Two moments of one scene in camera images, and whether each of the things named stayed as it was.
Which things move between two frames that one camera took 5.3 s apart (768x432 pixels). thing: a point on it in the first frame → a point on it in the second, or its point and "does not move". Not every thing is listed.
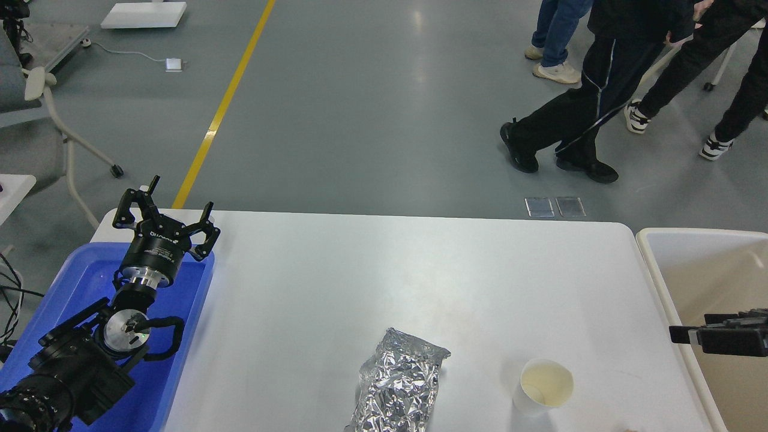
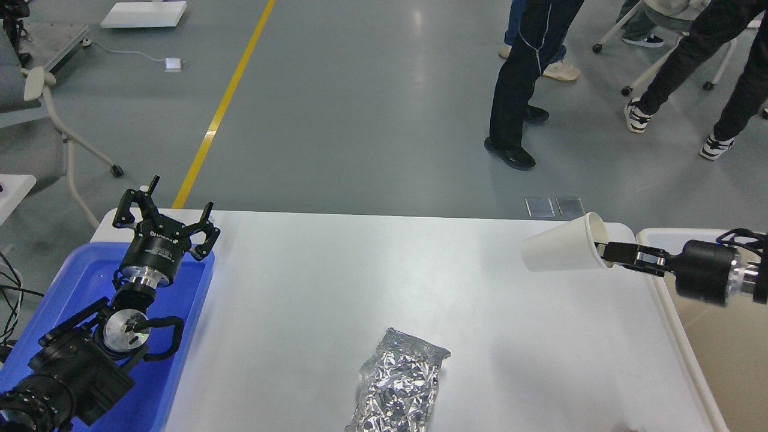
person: (557, 22) → (561, 69)
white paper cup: (545, 385) → (569, 246)
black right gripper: (743, 341) → (702, 270)
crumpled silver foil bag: (396, 389) does not move
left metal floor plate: (539, 207) does not move
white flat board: (145, 14) does not move
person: (627, 38) → (543, 27)
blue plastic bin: (82, 278) does not move
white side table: (15, 187) does not move
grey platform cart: (51, 42) does not move
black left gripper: (156, 252) does not move
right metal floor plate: (570, 206) does not move
